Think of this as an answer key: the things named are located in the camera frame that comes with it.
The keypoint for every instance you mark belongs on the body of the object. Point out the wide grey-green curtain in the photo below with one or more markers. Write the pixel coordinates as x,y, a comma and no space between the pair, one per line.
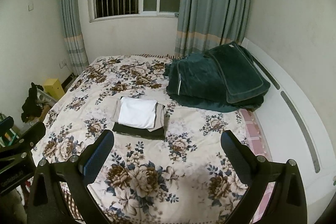
210,3

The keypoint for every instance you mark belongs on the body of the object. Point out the black cloth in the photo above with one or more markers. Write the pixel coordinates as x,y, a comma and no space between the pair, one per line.
32,103

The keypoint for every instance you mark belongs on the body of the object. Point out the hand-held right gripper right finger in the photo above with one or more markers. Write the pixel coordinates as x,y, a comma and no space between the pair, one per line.
236,155

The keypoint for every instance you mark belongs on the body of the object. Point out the dark green blanket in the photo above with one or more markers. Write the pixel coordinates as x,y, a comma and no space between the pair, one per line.
197,77

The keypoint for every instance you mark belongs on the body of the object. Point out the white light switch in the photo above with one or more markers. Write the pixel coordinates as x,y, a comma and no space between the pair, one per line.
30,6

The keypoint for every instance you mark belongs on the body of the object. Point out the black folded garment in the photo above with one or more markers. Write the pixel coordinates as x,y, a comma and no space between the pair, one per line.
136,132

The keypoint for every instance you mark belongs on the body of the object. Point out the pink checked mattress cover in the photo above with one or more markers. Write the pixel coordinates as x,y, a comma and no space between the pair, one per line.
252,129

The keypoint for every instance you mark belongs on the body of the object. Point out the yellow box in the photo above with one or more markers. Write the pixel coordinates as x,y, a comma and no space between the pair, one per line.
55,88

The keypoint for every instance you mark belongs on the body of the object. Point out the beige folded garment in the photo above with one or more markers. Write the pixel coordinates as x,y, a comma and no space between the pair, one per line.
114,113

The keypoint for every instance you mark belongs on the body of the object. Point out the white t-shirt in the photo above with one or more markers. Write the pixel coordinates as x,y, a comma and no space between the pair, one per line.
136,111

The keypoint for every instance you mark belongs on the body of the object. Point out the green crate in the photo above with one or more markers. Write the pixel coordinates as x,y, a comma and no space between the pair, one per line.
8,138

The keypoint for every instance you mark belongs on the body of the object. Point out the wall socket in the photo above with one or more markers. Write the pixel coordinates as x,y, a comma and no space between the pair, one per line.
63,64

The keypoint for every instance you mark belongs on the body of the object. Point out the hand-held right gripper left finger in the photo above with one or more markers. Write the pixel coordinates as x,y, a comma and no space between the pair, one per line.
101,151

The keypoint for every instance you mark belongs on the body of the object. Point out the white headboard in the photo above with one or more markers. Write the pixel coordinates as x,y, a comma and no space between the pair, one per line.
283,140

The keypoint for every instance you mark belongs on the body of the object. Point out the dark green pillow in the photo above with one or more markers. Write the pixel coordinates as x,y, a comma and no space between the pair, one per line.
241,74

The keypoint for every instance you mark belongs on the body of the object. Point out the white plastic basket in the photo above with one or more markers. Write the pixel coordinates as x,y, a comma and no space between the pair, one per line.
48,98

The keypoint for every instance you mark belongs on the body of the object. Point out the narrow grey-green curtain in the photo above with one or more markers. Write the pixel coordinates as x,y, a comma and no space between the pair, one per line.
71,16

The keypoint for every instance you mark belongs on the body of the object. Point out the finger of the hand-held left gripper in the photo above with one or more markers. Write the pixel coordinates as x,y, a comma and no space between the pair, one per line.
6,123
30,134

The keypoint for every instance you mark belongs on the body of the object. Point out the floral bedsheet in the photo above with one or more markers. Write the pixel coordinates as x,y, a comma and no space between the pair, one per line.
147,174

